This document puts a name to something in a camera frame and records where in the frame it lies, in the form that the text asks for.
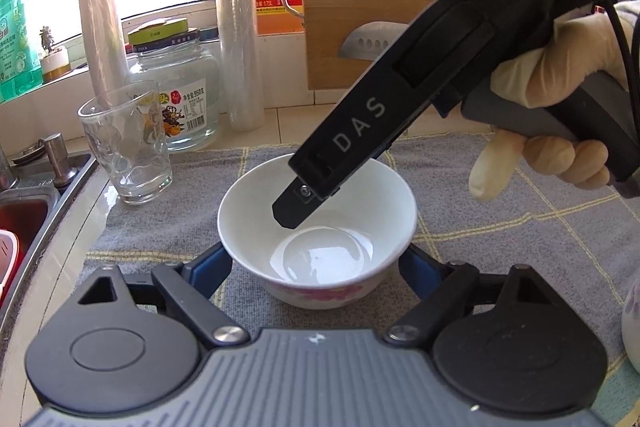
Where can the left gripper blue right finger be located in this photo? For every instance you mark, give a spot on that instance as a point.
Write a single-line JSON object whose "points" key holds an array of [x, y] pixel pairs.
{"points": [[421, 272]]}

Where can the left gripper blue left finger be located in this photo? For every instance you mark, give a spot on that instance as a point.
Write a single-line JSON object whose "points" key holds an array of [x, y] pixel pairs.
{"points": [[208, 271]]}

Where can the white floral bowl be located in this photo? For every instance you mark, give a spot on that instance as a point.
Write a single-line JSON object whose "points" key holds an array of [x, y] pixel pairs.
{"points": [[630, 325], [339, 254]]}

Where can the santoku kitchen knife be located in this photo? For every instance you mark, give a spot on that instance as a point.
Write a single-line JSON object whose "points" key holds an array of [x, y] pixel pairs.
{"points": [[368, 41]]}

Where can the grey teal table towel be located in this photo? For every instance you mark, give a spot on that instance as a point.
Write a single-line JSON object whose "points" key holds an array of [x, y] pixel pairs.
{"points": [[584, 244]]}

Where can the clear drinking glass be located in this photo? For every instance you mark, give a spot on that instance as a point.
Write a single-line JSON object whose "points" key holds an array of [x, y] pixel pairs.
{"points": [[125, 131]]}

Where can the tall plastic wrap roll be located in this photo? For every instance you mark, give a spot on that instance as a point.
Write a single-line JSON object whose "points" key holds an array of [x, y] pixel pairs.
{"points": [[237, 24]]}

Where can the white red sink basket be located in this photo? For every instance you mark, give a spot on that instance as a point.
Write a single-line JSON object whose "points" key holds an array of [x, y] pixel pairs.
{"points": [[9, 260]]}

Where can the chrome sink faucet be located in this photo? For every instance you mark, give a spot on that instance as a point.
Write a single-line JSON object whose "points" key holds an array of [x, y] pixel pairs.
{"points": [[53, 146]]}

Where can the glass jar yellow lid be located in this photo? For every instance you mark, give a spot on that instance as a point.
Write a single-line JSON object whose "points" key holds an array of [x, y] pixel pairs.
{"points": [[168, 51]]}

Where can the short plastic wrap roll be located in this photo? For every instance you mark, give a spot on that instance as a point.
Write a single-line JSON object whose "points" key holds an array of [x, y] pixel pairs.
{"points": [[104, 45]]}

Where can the small potted plant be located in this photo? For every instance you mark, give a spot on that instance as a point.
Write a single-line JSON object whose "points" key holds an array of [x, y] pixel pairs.
{"points": [[55, 62]]}

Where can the green dish soap bottle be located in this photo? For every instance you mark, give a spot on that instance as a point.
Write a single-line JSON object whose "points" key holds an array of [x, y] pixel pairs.
{"points": [[20, 66]]}

